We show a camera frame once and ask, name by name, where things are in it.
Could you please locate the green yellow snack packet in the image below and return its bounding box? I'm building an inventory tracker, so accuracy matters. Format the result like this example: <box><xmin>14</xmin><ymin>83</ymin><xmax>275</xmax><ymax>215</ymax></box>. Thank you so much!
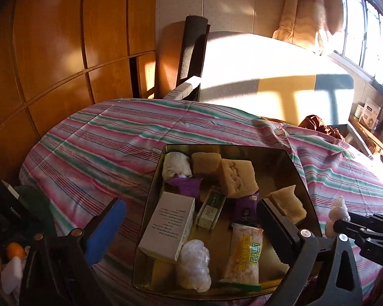
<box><xmin>219</xmin><ymin>223</ymin><xmax>263</xmax><ymax>291</ymax></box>

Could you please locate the purple snack packet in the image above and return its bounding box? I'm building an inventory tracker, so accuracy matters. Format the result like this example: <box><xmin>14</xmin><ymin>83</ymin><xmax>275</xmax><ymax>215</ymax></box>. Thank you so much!
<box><xmin>166</xmin><ymin>177</ymin><xmax>202</xmax><ymax>199</ymax></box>
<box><xmin>232</xmin><ymin>193</ymin><xmax>259</xmax><ymax>227</ymax></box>

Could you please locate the white paper box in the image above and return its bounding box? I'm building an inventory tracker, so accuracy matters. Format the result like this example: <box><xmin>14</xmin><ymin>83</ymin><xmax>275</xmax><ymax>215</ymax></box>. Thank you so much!
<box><xmin>138</xmin><ymin>191</ymin><xmax>195</xmax><ymax>263</ymax></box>

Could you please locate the yellow cake slice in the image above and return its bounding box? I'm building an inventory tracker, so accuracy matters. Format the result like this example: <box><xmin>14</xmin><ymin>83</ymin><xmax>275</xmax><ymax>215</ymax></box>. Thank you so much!
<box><xmin>217</xmin><ymin>159</ymin><xmax>259</xmax><ymax>198</ymax></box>

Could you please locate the clear white bun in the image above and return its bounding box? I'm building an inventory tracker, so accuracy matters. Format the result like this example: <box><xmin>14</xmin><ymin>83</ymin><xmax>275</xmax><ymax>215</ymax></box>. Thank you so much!
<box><xmin>176</xmin><ymin>239</ymin><xmax>212</xmax><ymax>293</ymax></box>

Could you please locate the small green tea box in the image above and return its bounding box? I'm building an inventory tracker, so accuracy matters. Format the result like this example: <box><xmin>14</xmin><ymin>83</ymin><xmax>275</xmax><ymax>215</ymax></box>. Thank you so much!
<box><xmin>196</xmin><ymin>187</ymin><xmax>226</xmax><ymax>231</ymax></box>

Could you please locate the wooden side table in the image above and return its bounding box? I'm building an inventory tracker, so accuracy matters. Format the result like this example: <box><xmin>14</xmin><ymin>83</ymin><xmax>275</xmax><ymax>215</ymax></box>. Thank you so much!
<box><xmin>349</xmin><ymin>115</ymin><xmax>383</xmax><ymax>158</ymax></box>

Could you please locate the striped bed sheet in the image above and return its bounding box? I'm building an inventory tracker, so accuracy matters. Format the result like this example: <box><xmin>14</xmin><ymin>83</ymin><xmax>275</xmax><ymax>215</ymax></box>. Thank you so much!
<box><xmin>19</xmin><ymin>99</ymin><xmax>383</xmax><ymax>305</ymax></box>

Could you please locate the white product box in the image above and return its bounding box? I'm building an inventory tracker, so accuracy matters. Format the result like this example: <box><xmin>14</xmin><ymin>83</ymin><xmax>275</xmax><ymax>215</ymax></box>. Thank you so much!
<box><xmin>359</xmin><ymin>98</ymin><xmax>380</xmax><ymax>131</ymax></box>

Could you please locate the rust red cloth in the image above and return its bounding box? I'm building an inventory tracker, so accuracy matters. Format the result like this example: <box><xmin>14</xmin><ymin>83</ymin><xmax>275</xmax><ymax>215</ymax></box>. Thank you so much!
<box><xmin>299</xmin><ymin>115</ymin><xmax>345</xmax><ymax>141</ymax></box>

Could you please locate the white fluffy roll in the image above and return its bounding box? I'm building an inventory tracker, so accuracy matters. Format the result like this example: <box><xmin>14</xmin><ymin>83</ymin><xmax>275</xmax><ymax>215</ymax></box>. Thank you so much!
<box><xmin>162</xmin><ymin>152</ymin><xmax>192</xmax><ymax>181</ymax></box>

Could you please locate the window with bars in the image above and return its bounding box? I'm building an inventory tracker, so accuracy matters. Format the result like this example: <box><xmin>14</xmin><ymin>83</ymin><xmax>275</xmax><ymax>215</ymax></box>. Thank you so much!
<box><xmin>333</xmin><ymin>0</ymin><xmax>383</xmax><ymax>94</ymax></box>

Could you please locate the wooden wardrobe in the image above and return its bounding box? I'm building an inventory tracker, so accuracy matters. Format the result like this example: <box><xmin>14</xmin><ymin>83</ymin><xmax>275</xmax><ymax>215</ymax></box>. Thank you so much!
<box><xmin>0</xmin><ymin>0</ymin><xmax>156</xmax><ymax>182</ymax></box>

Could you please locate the beige curtain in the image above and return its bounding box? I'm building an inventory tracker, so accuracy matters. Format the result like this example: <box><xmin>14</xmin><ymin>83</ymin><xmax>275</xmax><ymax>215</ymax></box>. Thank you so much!
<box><xmin>272</xmin><ymin>0</ymin><xmax>344</xmax><ymax>55</ymax></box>

